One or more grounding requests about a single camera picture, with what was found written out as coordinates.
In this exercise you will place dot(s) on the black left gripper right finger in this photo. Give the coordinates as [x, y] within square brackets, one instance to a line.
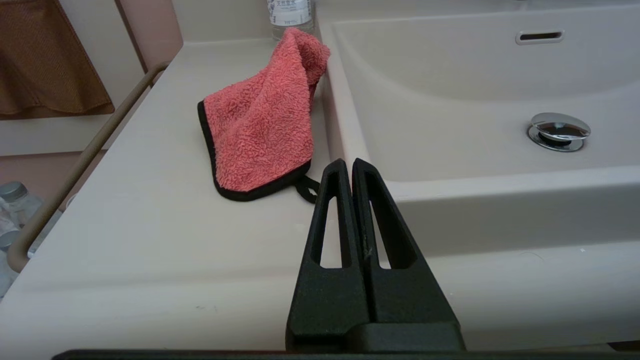
[405, 295]

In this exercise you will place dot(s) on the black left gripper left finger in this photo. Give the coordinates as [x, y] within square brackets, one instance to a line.
[325, 300]

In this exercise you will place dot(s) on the pink cloth black trim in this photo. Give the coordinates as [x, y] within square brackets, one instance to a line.
[260, 125]

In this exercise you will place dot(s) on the beige sink basin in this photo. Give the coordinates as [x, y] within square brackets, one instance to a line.
[450, 75]

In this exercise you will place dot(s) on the chrome drain stopper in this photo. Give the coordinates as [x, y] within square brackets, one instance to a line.
[559, 125]

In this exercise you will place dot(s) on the slim clear plastic bottle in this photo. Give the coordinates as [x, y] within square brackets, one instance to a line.
[290, 15]

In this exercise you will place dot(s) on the small bottle grey cap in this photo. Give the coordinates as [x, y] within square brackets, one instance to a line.
[15, 200]
[6, 260]

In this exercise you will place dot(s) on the brown towel rail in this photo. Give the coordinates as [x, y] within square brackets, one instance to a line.
[85, 155]

